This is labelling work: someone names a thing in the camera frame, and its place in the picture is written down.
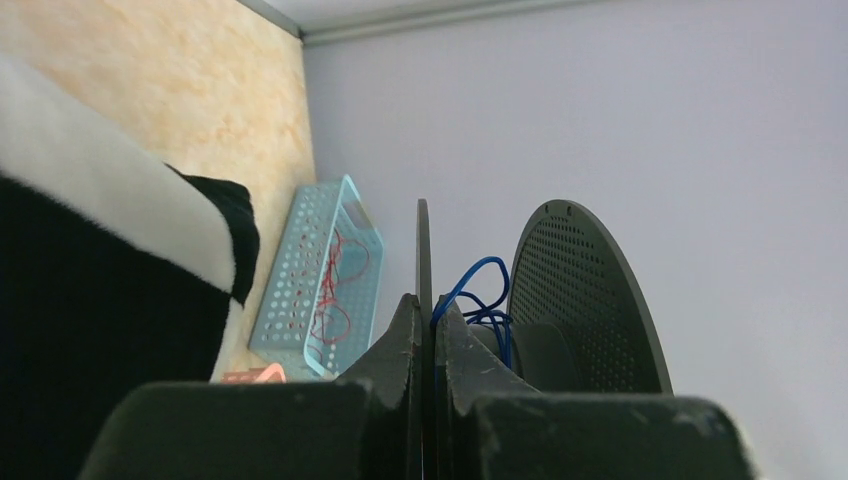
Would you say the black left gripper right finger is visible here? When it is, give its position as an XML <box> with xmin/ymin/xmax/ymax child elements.
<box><xmin>434</xmin><ymin>305</ymin><xmax>756</xmax><ymax>479</ymax></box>

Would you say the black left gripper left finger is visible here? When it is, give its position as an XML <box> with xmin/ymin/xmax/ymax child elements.
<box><xmin>80</xmin><ymin>294</ymin><xmax>422</xmax><ymax>479</ymax></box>

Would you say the blue cable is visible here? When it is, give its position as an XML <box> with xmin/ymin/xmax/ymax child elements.
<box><xmin>430</xmin><ymin>256</ymin><xmax>515</xmax><ymax>399</ymax></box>

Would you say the dark grey cable spool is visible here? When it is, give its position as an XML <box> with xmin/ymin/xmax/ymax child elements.
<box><xmin>415</xmin><ymin>198</ymin><xmax>675</xmax><ymax>397</ymax></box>

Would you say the pink plastic basket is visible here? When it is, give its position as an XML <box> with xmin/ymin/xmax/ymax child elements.
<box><xmin>220</xmin><ymin>363</ymin><xmax>287</xmax><ymax>384</ymax></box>

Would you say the blue plastic basket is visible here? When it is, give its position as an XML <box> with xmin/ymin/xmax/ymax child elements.
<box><xmin>248</xmin><ymin>175</ymin><xmax>384</xmax><ymax>381</ymax></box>

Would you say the black and white checkered pillow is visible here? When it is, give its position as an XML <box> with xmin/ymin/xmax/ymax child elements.
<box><xmin>1</xmin><ymin>55</ymin><xmax>260</xmax><ymax>479</ymax></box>

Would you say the red cable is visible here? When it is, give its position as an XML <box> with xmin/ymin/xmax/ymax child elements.
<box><xmin>305</xmin><ymin>228</ymin><xmax>372</xmax><ymax>362</ymax></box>

